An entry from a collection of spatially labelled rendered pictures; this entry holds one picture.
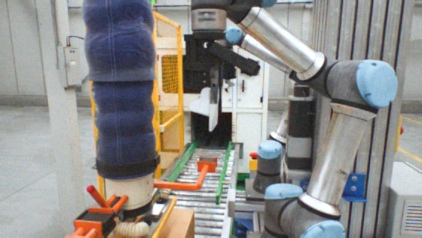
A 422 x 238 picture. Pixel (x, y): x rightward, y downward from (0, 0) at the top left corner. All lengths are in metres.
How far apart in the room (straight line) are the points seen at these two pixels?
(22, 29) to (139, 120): 12.09
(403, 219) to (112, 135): 1.01
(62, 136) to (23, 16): 10.60
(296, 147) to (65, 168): 1.97
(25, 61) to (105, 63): 12.02
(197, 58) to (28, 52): 12.34
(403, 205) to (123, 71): 1.02
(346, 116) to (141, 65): 0.64
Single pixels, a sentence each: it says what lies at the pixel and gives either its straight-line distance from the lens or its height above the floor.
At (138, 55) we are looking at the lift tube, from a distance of 0.99.
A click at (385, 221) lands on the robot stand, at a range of 1.27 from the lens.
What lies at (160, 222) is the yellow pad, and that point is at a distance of 1.16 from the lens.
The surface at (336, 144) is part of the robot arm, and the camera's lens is 0.83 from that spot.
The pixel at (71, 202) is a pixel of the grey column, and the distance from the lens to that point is 2.75.
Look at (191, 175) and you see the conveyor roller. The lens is 2.94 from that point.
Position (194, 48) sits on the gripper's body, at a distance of 0.63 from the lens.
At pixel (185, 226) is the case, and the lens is 1.38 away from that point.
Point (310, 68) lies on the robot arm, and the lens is 0.89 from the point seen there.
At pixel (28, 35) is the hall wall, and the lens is 12.87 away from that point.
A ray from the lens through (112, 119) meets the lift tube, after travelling 1.01.
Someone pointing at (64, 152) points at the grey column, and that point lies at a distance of 2.62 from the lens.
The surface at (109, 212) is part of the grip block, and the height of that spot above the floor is 1.20.
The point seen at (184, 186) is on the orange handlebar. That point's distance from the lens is 1.15.
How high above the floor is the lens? 1.66
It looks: 11 degrees down
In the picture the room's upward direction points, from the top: straight up
